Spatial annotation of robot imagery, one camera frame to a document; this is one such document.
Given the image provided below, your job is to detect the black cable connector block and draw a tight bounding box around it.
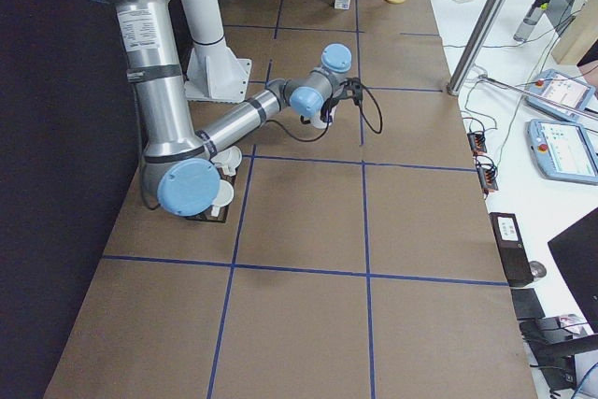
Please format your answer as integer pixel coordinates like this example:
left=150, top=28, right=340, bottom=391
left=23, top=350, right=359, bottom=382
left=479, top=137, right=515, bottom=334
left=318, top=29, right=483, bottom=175
left=467, top=130, right=487, bottom=155

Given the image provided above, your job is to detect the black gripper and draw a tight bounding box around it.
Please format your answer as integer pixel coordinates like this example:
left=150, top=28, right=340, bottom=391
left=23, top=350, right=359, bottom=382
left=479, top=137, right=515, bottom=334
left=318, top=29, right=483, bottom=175
left=320, top=97, right=338, bottom=121

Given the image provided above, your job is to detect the aluminium frame post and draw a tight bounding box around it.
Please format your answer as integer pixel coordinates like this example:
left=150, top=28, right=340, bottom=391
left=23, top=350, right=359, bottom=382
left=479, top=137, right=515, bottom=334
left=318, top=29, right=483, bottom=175
left=447, top=0, right=505, bottom=96

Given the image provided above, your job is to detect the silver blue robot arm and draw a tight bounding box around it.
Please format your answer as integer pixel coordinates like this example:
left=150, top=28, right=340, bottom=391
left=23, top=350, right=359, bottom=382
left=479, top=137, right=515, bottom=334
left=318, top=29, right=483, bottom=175
left=95, top=0, right=352, bottom=217

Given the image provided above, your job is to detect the teach pendant tablet near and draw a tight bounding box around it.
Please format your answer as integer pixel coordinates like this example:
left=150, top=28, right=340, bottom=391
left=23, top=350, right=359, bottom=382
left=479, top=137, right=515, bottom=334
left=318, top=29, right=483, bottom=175
left=526, top=119, right=597, bottom=185

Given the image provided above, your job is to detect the white ribbed HOME mug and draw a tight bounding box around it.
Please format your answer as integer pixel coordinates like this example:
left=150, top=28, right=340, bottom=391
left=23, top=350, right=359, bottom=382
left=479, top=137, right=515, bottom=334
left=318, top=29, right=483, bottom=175
left=210, top=146, right=243, bottom=177

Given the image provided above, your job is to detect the black box with label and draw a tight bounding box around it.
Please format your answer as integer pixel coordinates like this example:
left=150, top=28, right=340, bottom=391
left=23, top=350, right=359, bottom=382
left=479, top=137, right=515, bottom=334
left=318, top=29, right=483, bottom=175
left=489, top=212, right=534, bottom=288

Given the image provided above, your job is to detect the teach pendant tablet far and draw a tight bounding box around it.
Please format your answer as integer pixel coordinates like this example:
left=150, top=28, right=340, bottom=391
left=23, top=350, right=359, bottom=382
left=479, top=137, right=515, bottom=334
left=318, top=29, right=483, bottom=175
left=522, top=69, right=595, bottom=122

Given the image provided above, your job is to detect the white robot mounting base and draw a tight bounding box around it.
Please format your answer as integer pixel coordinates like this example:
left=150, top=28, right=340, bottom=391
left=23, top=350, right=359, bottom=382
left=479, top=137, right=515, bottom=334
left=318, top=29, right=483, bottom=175
left=175, top=0, right=252, bottom=104

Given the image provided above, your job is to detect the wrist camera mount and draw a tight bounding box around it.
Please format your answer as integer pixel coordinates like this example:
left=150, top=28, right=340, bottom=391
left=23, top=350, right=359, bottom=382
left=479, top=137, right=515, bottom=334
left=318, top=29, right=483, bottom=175
left=335, top=78, right=363, bottom=107

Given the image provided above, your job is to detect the teach pendant tablet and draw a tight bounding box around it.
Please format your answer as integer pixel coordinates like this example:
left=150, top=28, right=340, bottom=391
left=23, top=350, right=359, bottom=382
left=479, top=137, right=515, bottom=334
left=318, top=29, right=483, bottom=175
left=522, top=69, right=595, bottom=122
left=526, top=119, right=597, bottom=185

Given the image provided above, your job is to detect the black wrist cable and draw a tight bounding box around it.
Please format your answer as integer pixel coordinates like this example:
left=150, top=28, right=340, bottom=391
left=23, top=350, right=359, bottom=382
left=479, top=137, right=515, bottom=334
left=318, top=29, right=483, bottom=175
left=266, top=77, right=384, bottom=142

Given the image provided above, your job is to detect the black monitor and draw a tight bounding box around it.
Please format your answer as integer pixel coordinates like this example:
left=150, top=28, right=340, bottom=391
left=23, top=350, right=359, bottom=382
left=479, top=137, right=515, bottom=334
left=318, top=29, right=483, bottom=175
left=548, top=211, right=597, bottom=331

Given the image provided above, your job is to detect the black wire mug rack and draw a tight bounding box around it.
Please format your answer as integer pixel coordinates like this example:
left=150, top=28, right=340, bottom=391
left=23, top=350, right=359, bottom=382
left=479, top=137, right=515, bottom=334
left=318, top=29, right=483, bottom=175
left=186, top=176, right=236, bottom=223

